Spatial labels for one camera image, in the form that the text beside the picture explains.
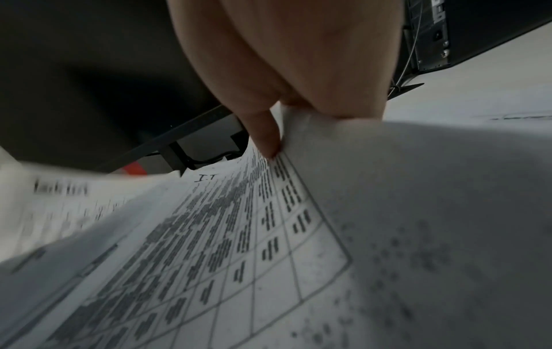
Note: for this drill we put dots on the person's right hand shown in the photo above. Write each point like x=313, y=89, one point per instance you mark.
x=302, y=51

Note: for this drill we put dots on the black electronic device box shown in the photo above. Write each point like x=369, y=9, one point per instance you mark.
x=474, y=27

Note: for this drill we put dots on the red object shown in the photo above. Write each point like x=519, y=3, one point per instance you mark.
x=134, y=168

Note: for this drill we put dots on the large dark monitor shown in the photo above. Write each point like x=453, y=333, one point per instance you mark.
x=86, y=68

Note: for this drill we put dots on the white table printed paper sheet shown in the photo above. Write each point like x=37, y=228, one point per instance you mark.
x=207, y=259

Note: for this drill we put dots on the white titled paper sheet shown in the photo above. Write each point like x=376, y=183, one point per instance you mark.
x=56, y=201

